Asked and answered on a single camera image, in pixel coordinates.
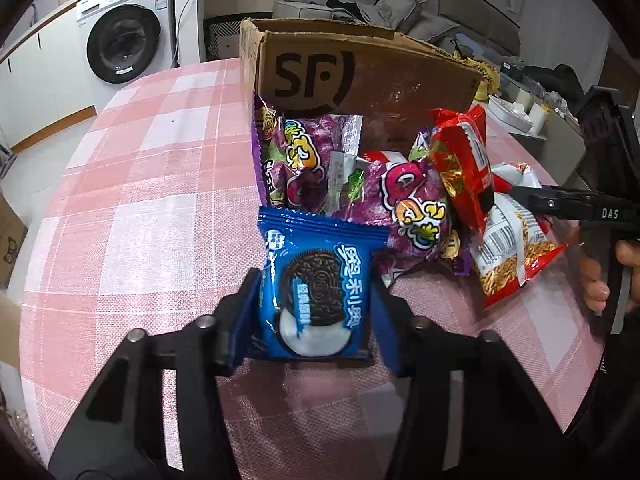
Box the white red noodle snack packet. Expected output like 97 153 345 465
470 161 569 310

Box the purple candy packet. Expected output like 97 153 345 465
361 127 473 288
253 95 364 213

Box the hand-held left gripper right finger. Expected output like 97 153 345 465
369 277 592 480

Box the yellow snack packet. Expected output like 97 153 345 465
465 55 501 102

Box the white cabinet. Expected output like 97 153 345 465
0 5 99 153

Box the brown cardboard box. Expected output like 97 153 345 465
238 17 483 161

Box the printed cardboard carton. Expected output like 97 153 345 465
0 195 29 291

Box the red gold snack packet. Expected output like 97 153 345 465
427 106 497 235

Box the grey pillow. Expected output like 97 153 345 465
367 0 427 27

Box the white cup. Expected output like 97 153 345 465
527 105 549 136

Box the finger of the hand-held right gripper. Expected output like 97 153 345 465
509 186 586 220

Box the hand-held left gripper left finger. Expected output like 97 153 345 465
47 266 263 480

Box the black metal frame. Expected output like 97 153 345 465
0 142 16 181

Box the grey side table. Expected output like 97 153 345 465
510 105 587 192

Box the black jacket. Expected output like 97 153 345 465
530 64 587 111

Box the white open box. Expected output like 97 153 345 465
487 94 532 134

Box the white washing machine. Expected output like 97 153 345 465
76 0 177 99

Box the black lattice panel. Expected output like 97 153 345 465
204 12 273 61

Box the blue cookie packet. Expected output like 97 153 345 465
256 206 390 361

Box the person's right hand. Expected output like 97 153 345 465
581 240 640 316

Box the blue cloth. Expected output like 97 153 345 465
450 32 482 57

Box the pink plaid tablecloth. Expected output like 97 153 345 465
17 57 606 480

